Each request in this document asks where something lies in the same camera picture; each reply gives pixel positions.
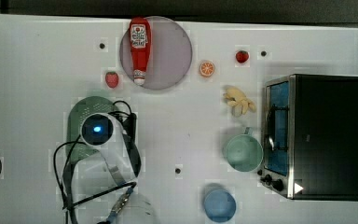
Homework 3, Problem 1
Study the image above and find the green plastic strainer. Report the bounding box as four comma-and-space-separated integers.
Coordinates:
65, 96, 117, 162

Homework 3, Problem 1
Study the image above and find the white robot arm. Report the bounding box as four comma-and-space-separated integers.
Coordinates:
62, 111, 158, 224

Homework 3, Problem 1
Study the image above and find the toy orange slice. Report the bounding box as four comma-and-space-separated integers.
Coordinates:
200, 61, 215, 77

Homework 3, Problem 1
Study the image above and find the grey round plate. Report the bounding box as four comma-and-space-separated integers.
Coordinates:
118, 16, 194, 91

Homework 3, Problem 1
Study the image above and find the toy peeled banana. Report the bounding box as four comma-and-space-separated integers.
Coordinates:
223, 87, 256, 118

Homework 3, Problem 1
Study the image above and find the toy strawberry near plate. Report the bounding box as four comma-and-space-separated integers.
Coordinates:
105, 72, 119, 89

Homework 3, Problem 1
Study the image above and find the green mug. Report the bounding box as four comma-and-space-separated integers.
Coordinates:
224, 127, 264, 172

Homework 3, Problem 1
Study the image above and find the toy strawberry far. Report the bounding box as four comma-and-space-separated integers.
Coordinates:
235, 50, 250, 63

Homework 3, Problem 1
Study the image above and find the red ketchup bottle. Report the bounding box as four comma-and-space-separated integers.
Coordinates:
129, 17, 152, 86

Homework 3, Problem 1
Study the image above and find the blue bowl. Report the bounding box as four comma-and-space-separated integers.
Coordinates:
203, 189, 237, 223

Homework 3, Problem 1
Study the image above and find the black toaster oven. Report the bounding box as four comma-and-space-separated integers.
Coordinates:
257, 74, 358, 202

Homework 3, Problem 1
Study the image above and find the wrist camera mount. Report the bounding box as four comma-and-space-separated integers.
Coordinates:
111, 110, 137, 144

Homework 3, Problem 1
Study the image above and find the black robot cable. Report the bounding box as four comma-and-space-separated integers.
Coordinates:
53, 100, 138, 224

